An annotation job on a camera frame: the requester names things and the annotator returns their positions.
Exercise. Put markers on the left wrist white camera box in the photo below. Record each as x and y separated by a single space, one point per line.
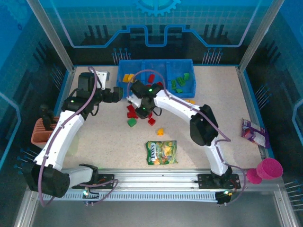
103 75

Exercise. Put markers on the orange slotted rack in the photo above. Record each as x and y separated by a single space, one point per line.
39 134

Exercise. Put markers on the black tool in rack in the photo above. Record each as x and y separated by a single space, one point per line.
46 116

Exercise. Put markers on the black mounting plate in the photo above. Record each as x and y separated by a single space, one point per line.
107 177
203 180

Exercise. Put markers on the aluminium frame post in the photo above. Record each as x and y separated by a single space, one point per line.
52 35
260 35

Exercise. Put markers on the black controller board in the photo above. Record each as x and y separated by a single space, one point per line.
88 195
223 197

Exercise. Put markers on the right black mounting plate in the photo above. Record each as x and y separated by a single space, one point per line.
203 180

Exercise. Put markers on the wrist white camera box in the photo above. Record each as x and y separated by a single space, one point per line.
134 100
103 75

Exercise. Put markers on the green yellow candy bag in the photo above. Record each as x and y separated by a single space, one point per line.
162 152

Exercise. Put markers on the aluminium front rail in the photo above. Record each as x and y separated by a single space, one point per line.
154 179

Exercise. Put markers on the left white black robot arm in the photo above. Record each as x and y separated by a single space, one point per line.
61 134

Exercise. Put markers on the large yellow lego brick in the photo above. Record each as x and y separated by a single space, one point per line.
126 77

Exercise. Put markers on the magenta plastic goblet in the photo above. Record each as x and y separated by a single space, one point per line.
271 169

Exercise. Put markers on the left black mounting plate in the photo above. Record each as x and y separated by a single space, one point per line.
107 177

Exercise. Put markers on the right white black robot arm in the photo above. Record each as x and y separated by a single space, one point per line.
203 127

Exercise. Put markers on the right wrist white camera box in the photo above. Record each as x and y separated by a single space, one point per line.
134 100

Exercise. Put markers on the green lego brick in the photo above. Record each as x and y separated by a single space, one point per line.
187 76
181 81
174 84
178 90
131 122

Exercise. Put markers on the purple snack packet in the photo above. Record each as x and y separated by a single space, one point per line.
254 133

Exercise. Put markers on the blue three-compartment bin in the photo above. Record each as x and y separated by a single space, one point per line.
156 68

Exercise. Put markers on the small yellow lego brick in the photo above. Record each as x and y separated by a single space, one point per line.
160 132

